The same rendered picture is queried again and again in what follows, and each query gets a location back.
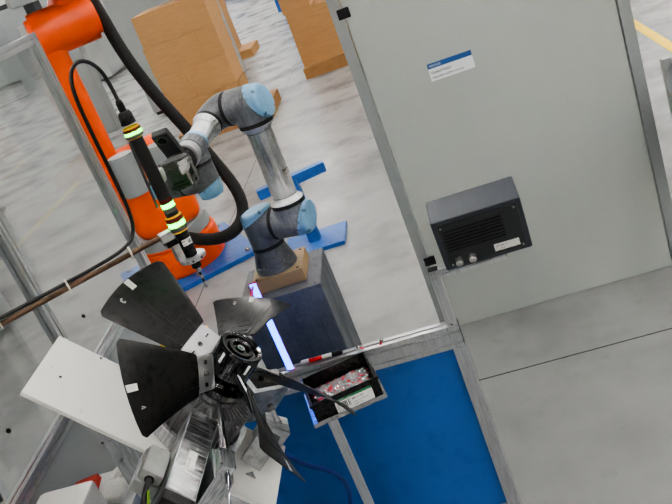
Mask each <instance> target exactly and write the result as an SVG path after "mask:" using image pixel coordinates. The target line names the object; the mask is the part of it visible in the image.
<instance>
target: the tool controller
mask: <svg viewBox="0 0 672 504"><path fill-rule="evenodd" d="M426 209H427V213H428V218H429V223H430V226H431V229H432V232H433V235H434V237H435V240H436V243H437V245H438V248H439V251H440V253H441V256H442V259H443V262H444V264H445V267H446V269H447V270H448V271H450V270H453V269H456V268H460V267H463V266H466V265H470V264H473V263H477V262H480V261H483V260H487V259H490V258H493V257H497V256H500V255H503V254H507V253H510V252H514V251H517V250H520V249H524V248H527V247H530V246H532V240H531V236H530V233H529V229H528V225H527V222H526V218H525V214H524V211H523V207H522V203H521V200H520V196H519V194H518V191H517V188H516V186H515V183H514V180H513V177H512V176H509V177H506V178H502V179H499V180H496V181H493V182H490V183H487V184H483V185H480V186H477V187H474V188H471V189H467V190H464V191H461V192H458V193H455V194H452V195H448V196H445V197H442V198H439V199H436V200H432V201H429V202H427V203H426Z"/></svg>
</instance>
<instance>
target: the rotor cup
mask: <svg viewBox="0 0 672 504"><path fill-rule="evenodd" d="M238 345H242V346H243V347H244V348H245V350H244V351H241V350H239V349H238V347H237V346H238ZM210 353H212V355H213V360H214V377H215V387H214V389H212V390H209V391H206V392H205V393H206V394H207V395H209V396H210V397H212V398H214V399H216V400H218V401H221V402H226V403H235V402H238V401H240V400H241V399H242V398H241V399H240V398H239V396H238V394H237V393H239V392H240V390H239V386H238V383H237V380H236V377H235V374H237V375H239V376H240V378H241V379H242V381H243V383H244V384H246V386H247V383H246V382H247V381H248V380H249V379H250V377H251V375H252V374H253V372H254V371H255V369H256V368H257V366H258V365H259V363H260V361H261V359H262V352H261V350H260V348H259V346H258V345H257V344H256V343H255V342H254V341H253V340H252V339H251V338H249V337H248V336H246V335H244V334H241V333H238V332H234V331H228V332H225V333H223V334H222V335H221V336H220V338H219V339H218V341H217V343H216V344H215V346H214V347H213V349H212V351H211V352H210ZM223 353H225V356H224V357H223V359H222V361H221V362H220V363H219V362H218V360H219V359H220V357H221V356H222V354H223ZM248 366H251V367H250V369H249V370H248V372H247V373H246V375H243V374H244V372H245V371H246V369H247V368H248Z"/></svg>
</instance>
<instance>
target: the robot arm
mask: <svg viewBox="0 0 672 504"><path fill-rule="evenodd" d="M274 104H275V102H274V99H273V96H272V94H271V93H270V91H269V90H268V89H267V87H266V86H264V85H263V84H261V83H258V82H254V83H250V84H244V85H242V86H239V87H236V88H232V89H229V90H226V91H221V92H219V93H217V94H215V95H213V96H212V97H211V98H210V99H208V100H207V101H206V102H205V103H204V104H203V106H202V107H201V108H200V109H199V110H198V112H197V113H196V115H195V117H194V118H193V122H192V124H193V126H192V128H191V129H190V131H189V132H187V133H186V134H185V135H184V136H183V137H182V138H181V140H180V142H179V143H178V141H177V140H176V139H175V137H174V136H173V135H172V134H171V132H170V131H169V130H168V128H166V127H165V128H162V129H160V130H157V131H154V132H152V133H151V138H152V140H153V141H154V143H155V144H156V145H157V146H158V148H159V149H160V150H161V151H162V152H163V154H164V155H165V156H166V157H167V159H165V160H164V161H162V162H161V163H160V164H159V165H158V166H157V167H158V169H159V171H160V174H161V176H162V178H163V180H164V182H165V184H166V186H167V188H168V190H169V193H170V195H171V197H172V199H176V198H180V197H184V196H190V195H194V194H199V196H200V197H201V199H202V200H210V199H213V198H215V197H217V196H219V195H220V194H221V193H222V192H223V191H224V187H223V183H222V181H221V177H220V176H219V174H218V172H217V170H216V167H215V165H214V163H213V161H212V158H211V155H210V153H209V151H208V147H209V145H210V143H211V141H212V140H213V138H215V137H217V136H218V135H219V134H220V132H221V131H222V130H223V129H225V128H227V127H230V126H235V125H238V127H239V129H240V132H242V133H244V134H246V135H247V137H248V139H249V142H250V144H251V147H252V149H253V152H254V154H255V156H256V159H257V161H258V164H259V166H260V169H261V171H262V174H263V176H264V179H265V181H266V183H267V186H268V188H269V191H270V193H271V196H272V198H273V201H272V203H271V207H270V204H269V203H268V202H262V203H260V204H257V205H255V206H253V207H251V208H250V209H248V210H247V211H246V212H245V213H243V215H242V216H241V218H240V221H241V224H242V226H243V230H244V231H245V234H246V236H247V238H248V240H249V243H250V245H251V247H252V249H253V252H254V255H255V267H256V271H257V273H258V275H259V276H261V277H270V276H274V275H277V274H280V273H282V272H284V271H286V270H288V269H289V268H291V267H292V266H293V265H294V264H295V263H296V261H297V256H296V254H295V252H294V251H293V250H292V249H291V247H290V246H289V245H288V244H287V243H286V242H285V240H284V238H290V237H295V236H303V235H305V234H309V233H311V232H312V231H313V230H314V228H315V226H316V220H317V213H316V208H315V205H314V203H313V201H312V200H310V199H305V198H304V195H303V193H302V192H300V191H298V190H296V187H295V185H294V182H293V180H292V177H291V175H290V172H289V169H288V167H287V164H286V162H285V159H284V157H283V154H282V152H281V149H280V147H279V144H278V142H277V139H276V136H275V134H274V131H273V129H272V126H271V124H272V121H273V116H272V115H273V114H274V112H275V106H274Z"/></svg>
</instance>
